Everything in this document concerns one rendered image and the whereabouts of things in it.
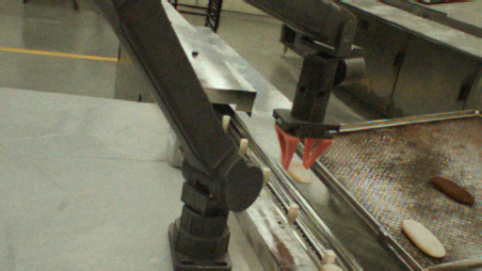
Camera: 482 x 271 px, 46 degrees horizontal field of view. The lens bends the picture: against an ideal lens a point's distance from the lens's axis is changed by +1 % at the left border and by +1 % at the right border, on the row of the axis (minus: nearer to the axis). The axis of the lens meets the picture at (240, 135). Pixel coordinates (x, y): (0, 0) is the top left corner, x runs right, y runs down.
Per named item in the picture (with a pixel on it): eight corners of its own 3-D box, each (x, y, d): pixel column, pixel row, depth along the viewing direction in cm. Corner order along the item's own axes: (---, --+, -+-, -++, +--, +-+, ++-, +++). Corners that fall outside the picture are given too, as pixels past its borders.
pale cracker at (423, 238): (394, 223, 92) (395, 217, 91) (415, 220, 93) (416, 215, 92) (428, 260, 83) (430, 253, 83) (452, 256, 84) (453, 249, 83)
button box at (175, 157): (161, 166, 121) (168, 119, 117) (196, 167, 123) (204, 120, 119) (168, 183, 114) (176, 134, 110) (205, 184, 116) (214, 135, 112)
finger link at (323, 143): (272, 160, 100) (282, 111, 96) (308, 161, 102) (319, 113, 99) (286, 178, 94) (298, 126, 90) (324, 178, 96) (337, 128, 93)
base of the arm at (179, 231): (167, 230, 91) (174, 275, 80) (174, 186, 88) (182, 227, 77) (218, 232, 93) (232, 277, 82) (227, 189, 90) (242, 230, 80)
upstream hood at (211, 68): (122, 10, 244) (124, -9, 241) (163, 15, 251) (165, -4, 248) (183, 114, 136) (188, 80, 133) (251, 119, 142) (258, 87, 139)
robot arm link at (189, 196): (178, 209, 85) (201, 226, 81) (188, 148, 81) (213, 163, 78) (221, 196, 91) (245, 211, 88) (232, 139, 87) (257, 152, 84)
